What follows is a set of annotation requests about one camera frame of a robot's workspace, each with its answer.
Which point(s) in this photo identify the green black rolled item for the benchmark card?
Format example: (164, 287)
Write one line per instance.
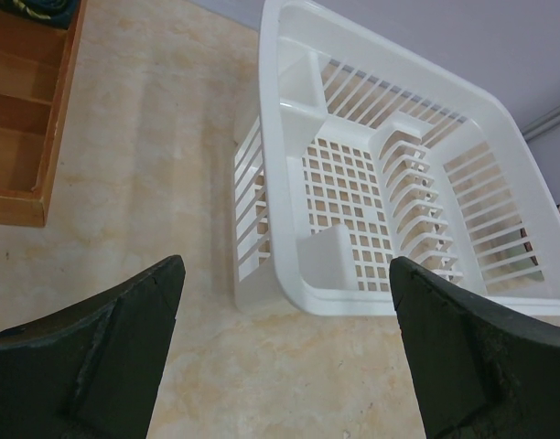
(54, 13)

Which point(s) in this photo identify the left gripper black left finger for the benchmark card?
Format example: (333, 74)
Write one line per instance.
(92, 369)

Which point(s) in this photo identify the wooden compartment tray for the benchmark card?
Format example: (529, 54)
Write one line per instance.
(37, 63)

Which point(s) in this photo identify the white plastic dish rack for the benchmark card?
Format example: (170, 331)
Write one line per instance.
(353, 151)

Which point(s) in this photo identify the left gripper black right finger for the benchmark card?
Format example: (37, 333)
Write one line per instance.
(479, 369)

